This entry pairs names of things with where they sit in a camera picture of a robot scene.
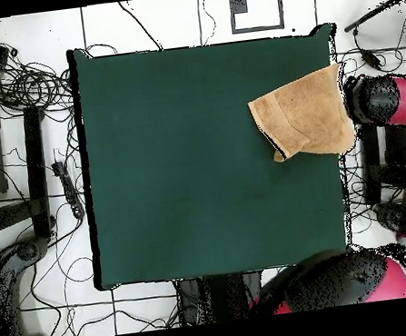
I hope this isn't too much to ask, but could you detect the orange terry towel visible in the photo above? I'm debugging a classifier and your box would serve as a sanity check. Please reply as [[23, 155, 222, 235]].
[[243, 61, 360, 166]]

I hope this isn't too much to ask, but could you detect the black power adapter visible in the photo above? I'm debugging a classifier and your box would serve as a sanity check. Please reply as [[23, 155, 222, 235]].
[[359, 45, 384, 74]]

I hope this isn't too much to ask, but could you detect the tangle of black cables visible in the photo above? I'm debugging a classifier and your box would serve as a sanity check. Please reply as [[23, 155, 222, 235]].
[[0, 44, 76, 121]]

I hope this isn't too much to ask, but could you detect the dark stand base with knob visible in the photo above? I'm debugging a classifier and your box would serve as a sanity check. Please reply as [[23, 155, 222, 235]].
[[371, 199, 406, 235], [0, 234, 60, 336]]

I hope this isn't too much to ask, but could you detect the black power strip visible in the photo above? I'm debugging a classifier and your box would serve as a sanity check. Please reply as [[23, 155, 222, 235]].
[[50, 158, 86, 222]]

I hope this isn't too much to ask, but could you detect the dark green table cloth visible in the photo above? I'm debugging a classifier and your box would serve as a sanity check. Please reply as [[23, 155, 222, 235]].
[[65, 17, 365, 293]]

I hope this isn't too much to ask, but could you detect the black stand bar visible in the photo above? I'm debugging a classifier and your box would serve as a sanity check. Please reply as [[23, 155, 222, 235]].
[[17, 104, 57, 241], [356, 124, 387, 205]]

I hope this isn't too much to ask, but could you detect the black rod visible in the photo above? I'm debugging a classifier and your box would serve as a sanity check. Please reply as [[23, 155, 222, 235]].
[[340, 0, 406, 34]]

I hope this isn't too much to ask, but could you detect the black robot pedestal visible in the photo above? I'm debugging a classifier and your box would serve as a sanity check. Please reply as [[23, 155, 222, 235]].
[[173, 269, 268, 327]]

